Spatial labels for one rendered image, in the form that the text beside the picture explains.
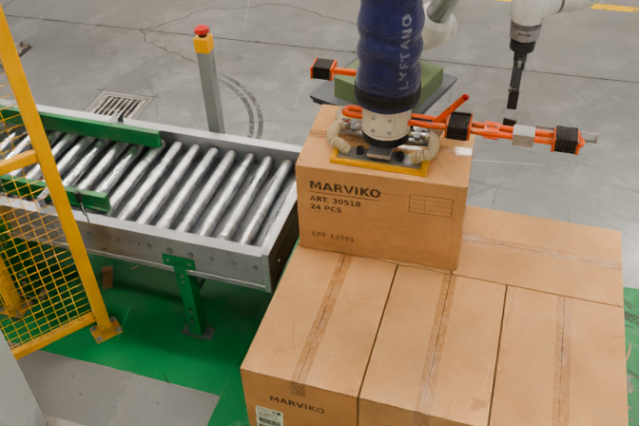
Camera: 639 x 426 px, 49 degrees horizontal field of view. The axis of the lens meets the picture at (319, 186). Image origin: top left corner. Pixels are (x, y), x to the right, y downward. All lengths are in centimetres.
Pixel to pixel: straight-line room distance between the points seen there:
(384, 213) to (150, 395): 124
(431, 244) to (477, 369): 48
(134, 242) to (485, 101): 256
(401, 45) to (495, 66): 280
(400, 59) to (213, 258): 107
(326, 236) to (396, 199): 34
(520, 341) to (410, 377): 40
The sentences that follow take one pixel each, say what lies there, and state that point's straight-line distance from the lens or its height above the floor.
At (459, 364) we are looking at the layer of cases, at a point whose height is 54.
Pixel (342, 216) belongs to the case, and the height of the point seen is 74.
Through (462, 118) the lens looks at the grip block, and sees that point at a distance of 243.
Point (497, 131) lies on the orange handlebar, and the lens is 239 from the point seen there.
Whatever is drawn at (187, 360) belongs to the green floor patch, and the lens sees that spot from 310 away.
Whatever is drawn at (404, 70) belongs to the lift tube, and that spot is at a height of 130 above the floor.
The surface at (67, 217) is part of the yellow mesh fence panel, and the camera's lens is 280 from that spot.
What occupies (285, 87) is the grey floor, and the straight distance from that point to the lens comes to 467.
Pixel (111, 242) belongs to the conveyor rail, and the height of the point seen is 50.
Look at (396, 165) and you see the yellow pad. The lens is 240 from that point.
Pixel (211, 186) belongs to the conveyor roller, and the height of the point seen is 55.
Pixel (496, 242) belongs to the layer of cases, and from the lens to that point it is 277.
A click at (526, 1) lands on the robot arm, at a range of 215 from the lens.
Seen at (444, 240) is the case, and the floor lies 69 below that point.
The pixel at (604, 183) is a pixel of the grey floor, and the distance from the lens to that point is 407.
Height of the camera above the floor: 244
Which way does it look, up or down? 40 degrees down
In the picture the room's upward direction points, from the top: 2 degrees counter-clockwise
